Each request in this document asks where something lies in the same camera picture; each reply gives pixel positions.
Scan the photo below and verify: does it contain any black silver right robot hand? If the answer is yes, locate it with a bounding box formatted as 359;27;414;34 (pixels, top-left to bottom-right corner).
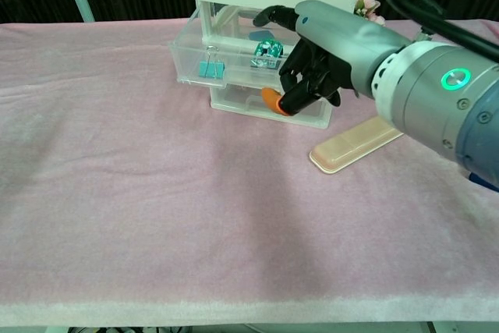
252;0;410;118

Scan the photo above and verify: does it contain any clear drawer with binder clip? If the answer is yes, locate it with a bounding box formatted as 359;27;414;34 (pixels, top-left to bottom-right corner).
168;7;309;90

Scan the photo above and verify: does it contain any empty clear drawer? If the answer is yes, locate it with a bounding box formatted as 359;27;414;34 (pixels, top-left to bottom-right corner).
210;83;332;126

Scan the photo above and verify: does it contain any pink artificial flower bouquet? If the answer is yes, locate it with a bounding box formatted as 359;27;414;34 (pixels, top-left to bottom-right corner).
353;0;387;27

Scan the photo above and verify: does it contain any green circuit board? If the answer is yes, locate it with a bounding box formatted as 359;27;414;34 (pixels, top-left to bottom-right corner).
249;38;285;69

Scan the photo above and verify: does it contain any teal binder clip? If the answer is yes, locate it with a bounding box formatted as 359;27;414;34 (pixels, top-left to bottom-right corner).
198;46;226;79

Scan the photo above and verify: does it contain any pink fleece table cloth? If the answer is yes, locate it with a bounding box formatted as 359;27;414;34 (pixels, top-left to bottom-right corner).
0;16;499;328

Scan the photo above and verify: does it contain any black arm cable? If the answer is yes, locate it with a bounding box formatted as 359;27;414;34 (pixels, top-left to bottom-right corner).
384;0;499;65

